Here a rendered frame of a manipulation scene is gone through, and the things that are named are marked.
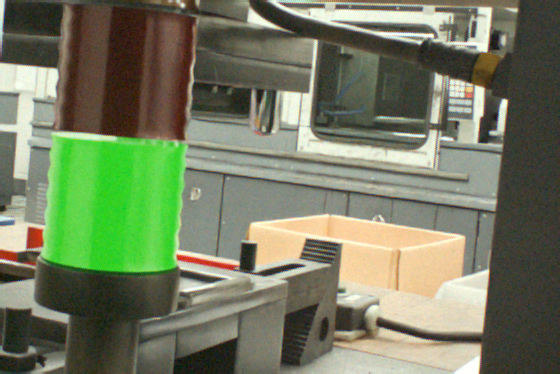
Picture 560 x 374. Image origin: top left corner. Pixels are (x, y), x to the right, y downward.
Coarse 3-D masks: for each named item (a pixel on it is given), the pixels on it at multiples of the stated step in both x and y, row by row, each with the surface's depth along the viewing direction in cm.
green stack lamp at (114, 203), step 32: (64, 160) 26; (96, 160) 26; (128, 160) 26; (160, 160) 26; (64, 192) 26; (96, 192) 26; (128, 192) 26; (160, 192) 26; (64, 224) 26; (96, 224) 26; (128, 224) 26; (160, 224) 27; (64, 256) 26; (96, 256) 26; (128, 256) 26; (160, 256) 27
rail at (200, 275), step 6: (186, 270) 62; (192, 270) 62; (198, 270) 62; (180, 276) 62; (186, 276) 62; (192, 276) 61; (198, 276) 61; (204, 276) 61; (210, 276) 61; (216, 276) 61; (222, 276) 60; (228, 276) 61; (252, 282) 60; (252, 288) 60
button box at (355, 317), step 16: (352, 304) 86; (368, 304) 88; (336, 320) 86; (352, 320) 86; (368, 320) 87; (384, 320) 87; (336, 336) 86; (352, 336) 86; (416, 336) 87; (432, 336) 87; (448, 336) 88; (464, 336) 89; (480, 336) 89
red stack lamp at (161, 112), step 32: (64, 32) 27; (96, 32) 26; (128, 32) 26; (160, 32) 26; (192, 32) 27; (64, 64) 27; (96, 64) 26; (128, 64) 26; (160, 64) 26; (192, 64) 27; (64, 96) 27; (96, 96) 26; (128, 96) 26; (160, 96) 26; (192, 96) 28; (64, 128) 26; (96, 128) 26; (128, 128) 26; (160, 128) 26
